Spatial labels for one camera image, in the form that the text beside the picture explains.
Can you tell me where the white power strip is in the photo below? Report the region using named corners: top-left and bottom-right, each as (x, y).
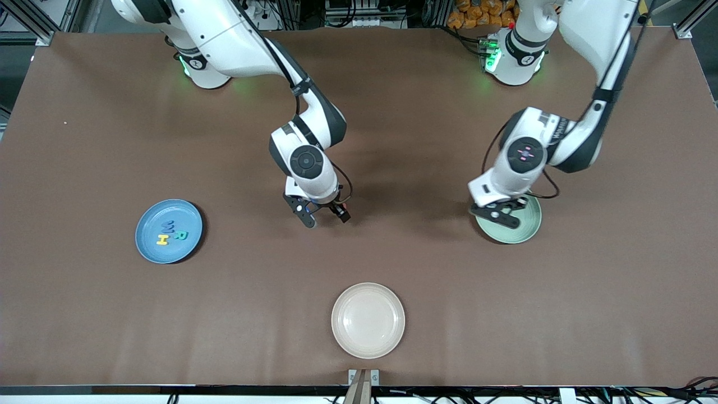
top-left (241, 0), bottom-right (281, 31)

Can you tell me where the black cable bundle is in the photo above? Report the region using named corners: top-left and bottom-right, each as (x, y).
top-left (595, 377), bottom-right (718, 404)

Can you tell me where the green plate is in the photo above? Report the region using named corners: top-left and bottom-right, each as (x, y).
top-left (475, 194), bottom-right (543, 245)

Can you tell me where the blue plate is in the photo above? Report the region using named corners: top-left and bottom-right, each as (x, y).
top-left (135, 199), bottom-right (204, 265)

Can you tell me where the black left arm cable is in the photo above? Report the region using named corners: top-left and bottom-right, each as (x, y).
top-left (481, 0), bottom-right (646, 200)

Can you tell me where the beige plate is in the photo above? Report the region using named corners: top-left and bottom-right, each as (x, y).
top-left (330, 282), bottom-right (406, 360)

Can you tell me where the aluminium frame profile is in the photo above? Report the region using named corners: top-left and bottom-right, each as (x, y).
top-left (673, 0), bottom-right (718, 39)
top-left (0, 0), bottom-right (76, 47)

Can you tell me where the metal table edge bracket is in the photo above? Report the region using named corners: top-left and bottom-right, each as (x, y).
top-left (348, 369), bottom-right (380, 404)

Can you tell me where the orange mesh bag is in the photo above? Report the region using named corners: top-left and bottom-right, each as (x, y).
top-left (447, 0), bottom-right (519, 29)

